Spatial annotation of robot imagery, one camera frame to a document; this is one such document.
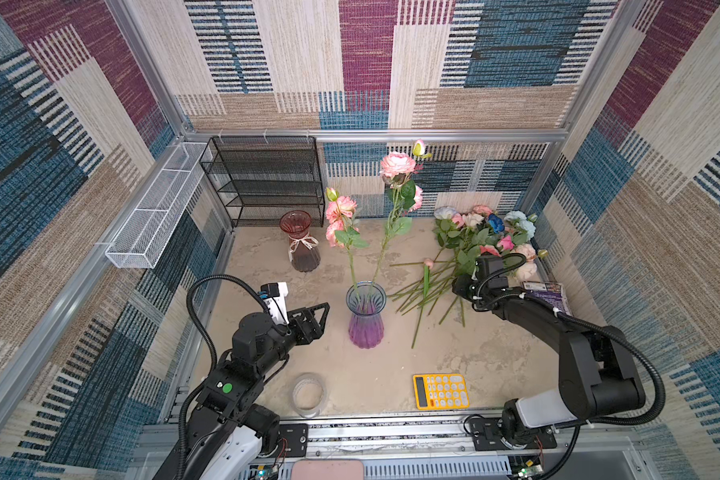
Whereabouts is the pile of artificial flowers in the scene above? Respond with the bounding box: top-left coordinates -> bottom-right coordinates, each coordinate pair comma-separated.
392,205 -> 548,321

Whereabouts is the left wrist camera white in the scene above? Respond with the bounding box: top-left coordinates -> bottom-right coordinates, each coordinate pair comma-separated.
259,282 -> 289,325

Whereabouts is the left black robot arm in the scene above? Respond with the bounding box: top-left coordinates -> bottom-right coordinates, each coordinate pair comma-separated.
154,274 -> 330,479

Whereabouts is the pink rose stem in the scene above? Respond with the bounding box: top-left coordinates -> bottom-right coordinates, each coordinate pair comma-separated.
372,140 -> 432,283
325,188 -> 369,293

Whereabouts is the dark red glass vase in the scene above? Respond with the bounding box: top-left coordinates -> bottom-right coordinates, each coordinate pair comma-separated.
279,210 -> 321,273

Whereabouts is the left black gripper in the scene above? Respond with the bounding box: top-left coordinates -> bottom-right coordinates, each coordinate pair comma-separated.
254,301 -> 327,380

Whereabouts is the black wire shelf rack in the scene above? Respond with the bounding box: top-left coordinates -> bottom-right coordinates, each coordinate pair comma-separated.
200,136 -> 325,227

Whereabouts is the purple packet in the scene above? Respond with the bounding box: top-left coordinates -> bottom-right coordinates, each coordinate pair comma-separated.
522,281 -> 572,314

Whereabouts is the yellow calculator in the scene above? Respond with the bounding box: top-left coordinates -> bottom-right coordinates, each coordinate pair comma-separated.
412,373 -> 471,411

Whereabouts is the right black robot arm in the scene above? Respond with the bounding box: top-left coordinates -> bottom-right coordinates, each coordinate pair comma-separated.
451,253 -> 667,448

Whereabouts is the white mesh wall basket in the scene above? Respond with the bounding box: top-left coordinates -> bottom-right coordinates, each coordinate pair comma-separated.
105,142 -> 206,269

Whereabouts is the purple blue glass vase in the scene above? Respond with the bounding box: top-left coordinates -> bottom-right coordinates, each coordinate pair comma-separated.
345,281 -> 387,349

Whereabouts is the clear tape roll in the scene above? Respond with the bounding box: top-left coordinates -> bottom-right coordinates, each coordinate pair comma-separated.
291,373 -> 328,419

